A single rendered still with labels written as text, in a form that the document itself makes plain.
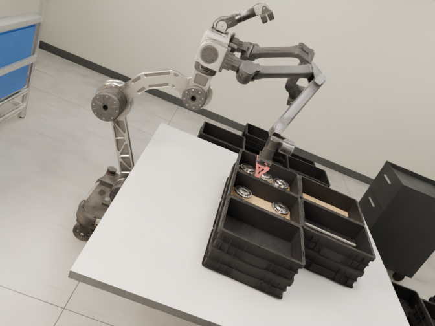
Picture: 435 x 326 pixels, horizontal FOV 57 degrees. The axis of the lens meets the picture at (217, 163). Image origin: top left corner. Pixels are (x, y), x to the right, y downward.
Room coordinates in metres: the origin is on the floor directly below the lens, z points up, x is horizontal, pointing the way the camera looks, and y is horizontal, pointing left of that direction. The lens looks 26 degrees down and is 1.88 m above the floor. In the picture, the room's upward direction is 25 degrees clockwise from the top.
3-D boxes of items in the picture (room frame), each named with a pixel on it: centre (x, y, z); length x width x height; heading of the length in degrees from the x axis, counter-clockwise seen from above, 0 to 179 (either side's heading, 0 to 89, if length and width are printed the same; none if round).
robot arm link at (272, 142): (1.80, -0.20, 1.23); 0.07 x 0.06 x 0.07; 96
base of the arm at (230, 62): (2.02, 0.15, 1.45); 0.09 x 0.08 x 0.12; 6
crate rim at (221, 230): (1.57, -0.31, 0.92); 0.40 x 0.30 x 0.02; 92
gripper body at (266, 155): (1.80, -0.20, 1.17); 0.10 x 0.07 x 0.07; 2
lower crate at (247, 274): (1.57, -0.31, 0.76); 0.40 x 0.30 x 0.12; 92
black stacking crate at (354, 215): (2.18, -0.70, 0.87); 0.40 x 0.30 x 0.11; 92
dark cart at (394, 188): (3.36, -1.69, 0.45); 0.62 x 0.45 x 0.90; 96
